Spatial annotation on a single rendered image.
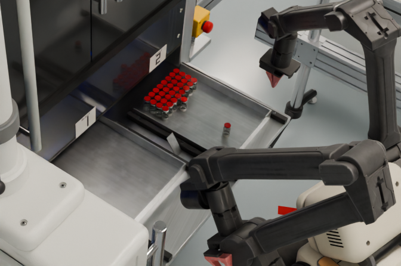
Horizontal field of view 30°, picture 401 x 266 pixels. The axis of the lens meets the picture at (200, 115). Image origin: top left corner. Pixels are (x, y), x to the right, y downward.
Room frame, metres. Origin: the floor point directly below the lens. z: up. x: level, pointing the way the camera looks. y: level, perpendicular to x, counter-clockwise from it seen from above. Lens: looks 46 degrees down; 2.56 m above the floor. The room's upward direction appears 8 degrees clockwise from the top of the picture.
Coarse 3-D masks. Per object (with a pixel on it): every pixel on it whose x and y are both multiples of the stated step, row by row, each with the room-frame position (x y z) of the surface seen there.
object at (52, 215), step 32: (32, 160) 0.77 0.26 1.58; (32, 192) 0.71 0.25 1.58; (64, 192) 0.72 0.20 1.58; (0, 224) 0.64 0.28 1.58; (32, 224) 0.65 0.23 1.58; (64, 224) 0.68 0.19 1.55; (96, 224) 0.69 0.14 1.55; (128, 224) 0.70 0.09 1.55; (0, 256) 0.62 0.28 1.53; (32, 256) 0.62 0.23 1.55; (64, 256) 0.62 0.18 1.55; (96, 256) 0.63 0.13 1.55; (128, 256) 0.64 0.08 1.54
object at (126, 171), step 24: (96, 120) 1.52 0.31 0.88; (72, 144) 1.41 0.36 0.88; (96, 144) 1.42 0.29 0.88; (120, 144) 1.44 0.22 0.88; (144, 144) 1.44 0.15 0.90; (72, 168) 1.32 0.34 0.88; (96, 168) 1.33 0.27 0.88; (120, 168) 1.35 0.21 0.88; (144, 168) 1.36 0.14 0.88; (168, 168) 1.37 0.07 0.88; (96, 192) 1.25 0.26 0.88; (120, 192) 1.26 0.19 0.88; (144, 192) 1.28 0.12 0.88
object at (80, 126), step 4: (88, 112) 1.39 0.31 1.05; (92, 112) 1.41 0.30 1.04; (84, 116) 1.37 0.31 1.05; (88, 116) 1.39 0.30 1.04; (92, 116) 1.41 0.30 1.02; (80, 120) 1.36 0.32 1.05; (84, 120) 1.37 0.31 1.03; (88, 120) 1.39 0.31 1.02; (92, 120) 1.41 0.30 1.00; (76, 124) 1.35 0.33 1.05; (80, 124) 1.36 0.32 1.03; (84, 124) 1.37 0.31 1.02; (88, 124) 1.39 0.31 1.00; (76, 128) 1.34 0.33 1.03; (80, 128) 1.36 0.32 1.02; (84, 128) 1.37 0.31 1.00; (76, 132) 1.34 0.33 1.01; (80, 132) 1.36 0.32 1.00; (76, 136) 1.34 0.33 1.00
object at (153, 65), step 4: (164, 48) 1.71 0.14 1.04; (156, 52) 1.67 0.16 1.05; (164, 52) 1.71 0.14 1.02; (152, 56) 1.65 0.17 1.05; (164, 56) 1.71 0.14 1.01; (152, 60) 1.65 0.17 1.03; (160, 60) 1.69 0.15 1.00; (152, 64) 1.65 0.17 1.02; (156, 64) 1.68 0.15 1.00; (152, 68) 1.66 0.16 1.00
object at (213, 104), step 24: (192, 72) 1.76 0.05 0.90; (192, 96) 1.68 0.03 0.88; (216, 96) 1.69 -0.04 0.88; (240, 96) 1.68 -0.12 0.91; (168, 120) 1.56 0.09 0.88; (192, 120) 1.57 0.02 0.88; (216, 120) 1.59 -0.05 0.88; (240, 120) 1.60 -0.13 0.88; (264, 120) 1.60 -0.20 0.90; (192, 144) 1.46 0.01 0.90; (216, 144) 1.49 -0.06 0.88; (240, 144) 1.50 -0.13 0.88
